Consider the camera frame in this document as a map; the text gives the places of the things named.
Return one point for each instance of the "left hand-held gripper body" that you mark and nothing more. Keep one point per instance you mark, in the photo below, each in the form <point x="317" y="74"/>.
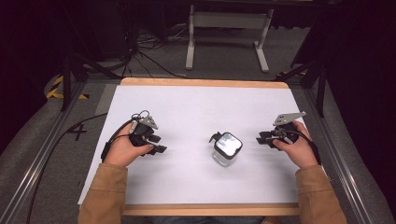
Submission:
<point x="142" y="129"/>

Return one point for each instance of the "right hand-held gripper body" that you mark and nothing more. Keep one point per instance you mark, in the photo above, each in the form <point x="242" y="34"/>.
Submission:
<point x="285" y="127"/>

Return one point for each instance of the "clear square jar black lid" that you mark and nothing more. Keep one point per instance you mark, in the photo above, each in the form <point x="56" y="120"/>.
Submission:
<point x="226" y="148"/>

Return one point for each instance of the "person's right hand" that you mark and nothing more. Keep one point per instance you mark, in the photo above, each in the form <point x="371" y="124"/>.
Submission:
<point x="298" y="148"/>

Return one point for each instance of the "person's left hand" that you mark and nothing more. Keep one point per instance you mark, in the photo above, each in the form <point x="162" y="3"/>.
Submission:
<point x="126" y="149"/>

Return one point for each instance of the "white paper table cover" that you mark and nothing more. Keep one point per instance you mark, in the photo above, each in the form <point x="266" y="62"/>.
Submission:
<point x="193" y="180"/>

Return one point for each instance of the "black tripod stand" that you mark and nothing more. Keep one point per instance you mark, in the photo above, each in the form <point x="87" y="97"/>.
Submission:
<point x="314" y="77"/>
<point x="74" y="68"/>

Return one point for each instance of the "yellow black striped floor tape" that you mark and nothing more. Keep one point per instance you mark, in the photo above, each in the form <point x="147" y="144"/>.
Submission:
<point x="57" y="90"/>

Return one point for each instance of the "aluminium floor rail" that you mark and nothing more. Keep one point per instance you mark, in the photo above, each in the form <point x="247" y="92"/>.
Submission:
<point x="339" y="161"/>
<point x="34" y="161"/>

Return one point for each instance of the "white metal table frame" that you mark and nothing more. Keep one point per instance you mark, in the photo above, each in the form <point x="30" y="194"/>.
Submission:
<point x="227" y="34"/>

